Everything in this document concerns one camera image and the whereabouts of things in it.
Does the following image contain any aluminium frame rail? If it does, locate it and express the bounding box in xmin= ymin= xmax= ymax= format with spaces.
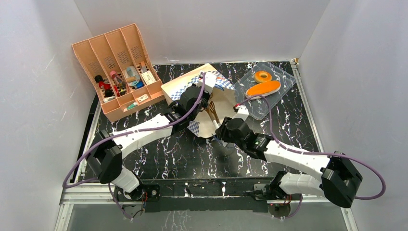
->
xmin=55 ymin=178 xmax=357 ymax=231

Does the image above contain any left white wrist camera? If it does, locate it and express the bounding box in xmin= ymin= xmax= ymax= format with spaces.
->
xmin=197 ymin=72 xmax=217 ymax=94

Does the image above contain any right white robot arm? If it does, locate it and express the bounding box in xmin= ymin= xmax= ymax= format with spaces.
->
xmin=216 ymin=117 xmax=362 ymax=208

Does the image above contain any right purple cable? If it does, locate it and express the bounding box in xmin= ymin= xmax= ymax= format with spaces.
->
xmin=234 ymin=95 xmax=386 ymax=220

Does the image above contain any peach desk organizer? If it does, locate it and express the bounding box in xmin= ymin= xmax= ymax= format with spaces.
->
xmin=72 ymin=24 xmax=165 ymax=122

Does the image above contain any white label card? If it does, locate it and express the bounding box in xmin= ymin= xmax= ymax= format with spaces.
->
xmin=141 ymin=71 xmax=156 ymax=85

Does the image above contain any small white box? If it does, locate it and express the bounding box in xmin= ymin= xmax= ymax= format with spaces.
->
xmin=137 ymin=94 xmax=149 ymax=103

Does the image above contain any checkered paper bag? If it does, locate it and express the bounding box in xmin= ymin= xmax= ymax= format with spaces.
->
xmin=160 ymin=63 xmax=238 ymax=139

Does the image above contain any orange fake bread loaf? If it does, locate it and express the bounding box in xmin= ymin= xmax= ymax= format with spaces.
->
xmin=245 ymin=80 xmax=281 ymax=99

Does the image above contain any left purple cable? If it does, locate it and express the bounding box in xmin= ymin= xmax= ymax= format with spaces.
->
xmin=62 ymin=72 xmax=206 ymax=220

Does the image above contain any green white tube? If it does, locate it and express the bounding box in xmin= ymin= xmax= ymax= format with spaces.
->
xmin=124 ymin=102 xmax=138 ymax=112

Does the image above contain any light blue tape dispenser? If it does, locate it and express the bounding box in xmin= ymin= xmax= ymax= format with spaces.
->
xmin=124 ymin=65 xmax=140 ymax=87

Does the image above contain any clear plastic tray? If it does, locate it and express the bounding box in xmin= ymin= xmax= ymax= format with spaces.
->
xmin=234 ymin=62 xmax=296 ymax=120

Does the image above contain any fake donut bread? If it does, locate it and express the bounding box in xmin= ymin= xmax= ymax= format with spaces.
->
xmin=254 ymin=71 xmax=272 ymax=83

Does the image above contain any purple cable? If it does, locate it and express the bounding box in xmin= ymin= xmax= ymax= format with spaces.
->
xmin=62 ymin=72 xmax=206 ymax=220
xmin=234 ymin=95 xmax=386 ymax=220

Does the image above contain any black red toy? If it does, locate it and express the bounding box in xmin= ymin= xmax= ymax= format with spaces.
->
xmin=94 ymin=75 xmax=114 ymax=97

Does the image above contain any pink capped bottle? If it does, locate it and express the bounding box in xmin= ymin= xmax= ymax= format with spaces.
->
xmin=109 ymin=71 xmax=127 ymax=95

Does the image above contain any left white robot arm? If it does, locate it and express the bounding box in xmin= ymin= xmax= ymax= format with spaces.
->
xmin=86 ymin=83 xmax=214 ymax=201

